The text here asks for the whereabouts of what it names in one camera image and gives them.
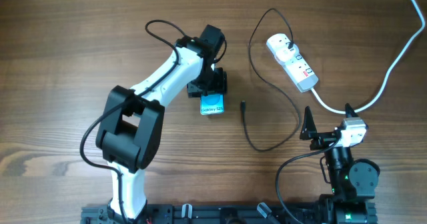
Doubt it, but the blue Galaxy smartphone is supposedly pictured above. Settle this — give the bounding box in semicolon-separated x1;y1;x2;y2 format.
200;94;224;115

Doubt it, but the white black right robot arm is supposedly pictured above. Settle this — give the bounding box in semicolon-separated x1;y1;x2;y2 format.
300;103;380;224

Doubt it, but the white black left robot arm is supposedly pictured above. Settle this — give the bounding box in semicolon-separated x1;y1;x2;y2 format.
95;33;227;223

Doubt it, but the white charger adapter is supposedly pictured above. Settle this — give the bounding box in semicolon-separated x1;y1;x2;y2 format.
274;45;300;66

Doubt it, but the white power strip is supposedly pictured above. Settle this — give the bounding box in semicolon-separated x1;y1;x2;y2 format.
266;33;319;93

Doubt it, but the black charging cable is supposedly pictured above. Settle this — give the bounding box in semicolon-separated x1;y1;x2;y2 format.
240;7;302;153

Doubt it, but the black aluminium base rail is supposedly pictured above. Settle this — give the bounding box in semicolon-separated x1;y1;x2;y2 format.
80;202;379;224

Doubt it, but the white power strip cord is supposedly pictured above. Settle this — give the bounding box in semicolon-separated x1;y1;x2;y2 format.
310;0;427;115

